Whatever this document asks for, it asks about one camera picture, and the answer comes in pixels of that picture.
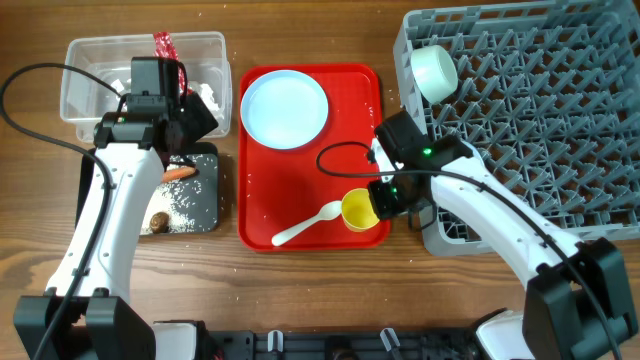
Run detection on white napkin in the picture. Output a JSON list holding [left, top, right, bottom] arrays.
[[111, 79, 221, 113]]

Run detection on yellow cup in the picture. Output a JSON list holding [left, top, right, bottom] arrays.
[[341, 188, 379, 232]]

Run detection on orange carrot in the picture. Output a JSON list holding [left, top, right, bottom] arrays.
[[162, 166, 196, 183]]

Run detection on white plastic spoon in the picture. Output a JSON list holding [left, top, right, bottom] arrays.
[[271, 200, 342, 247]]

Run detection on red snack wrapper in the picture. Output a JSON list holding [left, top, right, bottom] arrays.
[[153, 32, 192, 96]]

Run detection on white rice pile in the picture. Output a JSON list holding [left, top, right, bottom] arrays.
[[140, 153, 219, 236]]

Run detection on light blue plate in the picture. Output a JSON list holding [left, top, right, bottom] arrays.
[[240, 69, 329, 150]]

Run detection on brown mushroom piece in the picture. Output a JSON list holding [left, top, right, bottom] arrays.
[[149, 212, 170, 234]]

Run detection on green bowl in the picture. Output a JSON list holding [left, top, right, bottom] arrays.
[[410, 45, 458, 104]]

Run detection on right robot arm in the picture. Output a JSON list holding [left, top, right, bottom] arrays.
[[368, 111, 639, 359]]

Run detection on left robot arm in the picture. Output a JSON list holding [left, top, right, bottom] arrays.
[[13, 57, 224, 359]]

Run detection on grey dishwasher rack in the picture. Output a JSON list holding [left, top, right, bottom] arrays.
[[393, 1, 639, 241]]

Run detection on black tray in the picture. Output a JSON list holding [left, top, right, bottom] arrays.
[[95, 143, 219, 239]]

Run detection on clear plastic bin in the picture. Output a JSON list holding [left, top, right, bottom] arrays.
[[60, 31, 233, 143]]

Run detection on red serving tray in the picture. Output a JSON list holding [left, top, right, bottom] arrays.
[[237, 64, 382, 252]]

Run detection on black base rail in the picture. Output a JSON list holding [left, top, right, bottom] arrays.
[[149, 328, 481, 360]]

